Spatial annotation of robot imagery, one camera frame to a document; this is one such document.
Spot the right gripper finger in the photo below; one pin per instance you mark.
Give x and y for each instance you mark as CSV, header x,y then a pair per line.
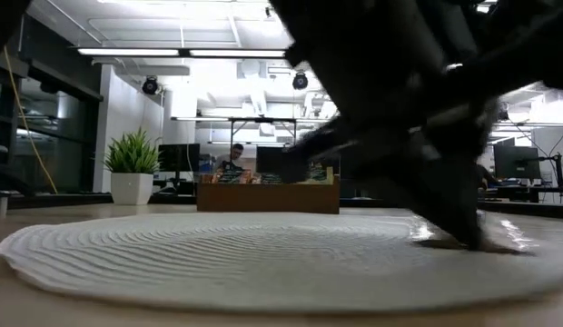
x,y
465,195
427,191

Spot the person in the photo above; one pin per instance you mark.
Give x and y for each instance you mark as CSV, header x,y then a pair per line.
x,y
485,176
236,154

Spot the black computer monitor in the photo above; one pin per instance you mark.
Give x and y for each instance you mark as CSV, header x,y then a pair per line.
x,y
517,161
179,156

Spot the black track light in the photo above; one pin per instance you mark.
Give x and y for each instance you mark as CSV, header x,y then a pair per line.
x,y
503,111

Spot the black partition panels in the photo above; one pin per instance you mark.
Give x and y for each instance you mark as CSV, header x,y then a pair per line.
x,y
269,159

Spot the wooden three-compartment box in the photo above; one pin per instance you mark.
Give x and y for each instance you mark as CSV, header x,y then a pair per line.
x,y
263,197

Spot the white round woven placemat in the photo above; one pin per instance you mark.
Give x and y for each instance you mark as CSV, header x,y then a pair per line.
x,y
218,263

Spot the green plant in white pot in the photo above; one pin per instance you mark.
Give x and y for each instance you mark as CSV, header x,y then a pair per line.
x,y
132,172

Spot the long linear ceiling light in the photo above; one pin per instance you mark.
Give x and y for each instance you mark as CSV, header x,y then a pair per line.
x,y
127,52

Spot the black hanging camera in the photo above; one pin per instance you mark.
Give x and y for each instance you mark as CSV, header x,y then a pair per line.
x,y
300,81

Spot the black metal station frame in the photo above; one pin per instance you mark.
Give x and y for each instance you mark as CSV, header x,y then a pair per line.
x,y
263,120

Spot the black ceiling camera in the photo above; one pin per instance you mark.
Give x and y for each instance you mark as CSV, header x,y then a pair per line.
x,y
150,85

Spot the black aluminium table frame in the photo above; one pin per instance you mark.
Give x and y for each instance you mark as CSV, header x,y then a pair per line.
x,y
59,199

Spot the grey table post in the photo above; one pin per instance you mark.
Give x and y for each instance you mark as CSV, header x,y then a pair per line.
x,y
2,202

